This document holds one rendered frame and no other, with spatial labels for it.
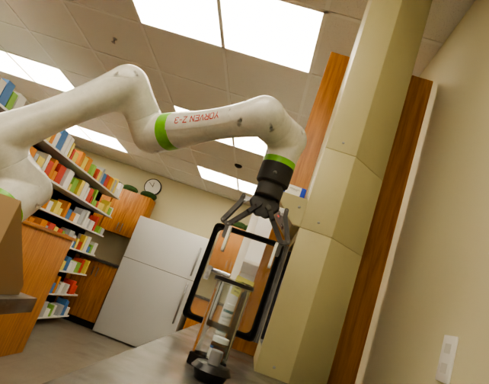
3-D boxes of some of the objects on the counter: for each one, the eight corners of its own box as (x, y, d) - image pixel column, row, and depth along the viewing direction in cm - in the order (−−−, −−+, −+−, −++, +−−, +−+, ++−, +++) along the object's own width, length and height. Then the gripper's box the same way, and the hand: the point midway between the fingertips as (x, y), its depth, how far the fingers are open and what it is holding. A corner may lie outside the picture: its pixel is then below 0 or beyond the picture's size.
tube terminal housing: (316, 381, 156) (369, 193, 174) (333, 401, 125) (395, 168, 143) (253, 357, 158) (311, 174, 177) (254, 371, 127) (325, 146, 145)
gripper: (311, 203, 118) (288, 276, 113) (230, 175, 121) (203, 245, 116) (315, 196, 111) (290, 274, 106) (228, 167, 113) (199, 241, 108)
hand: (246, 254), depth 111 cm, fingers open, 12 cm apart
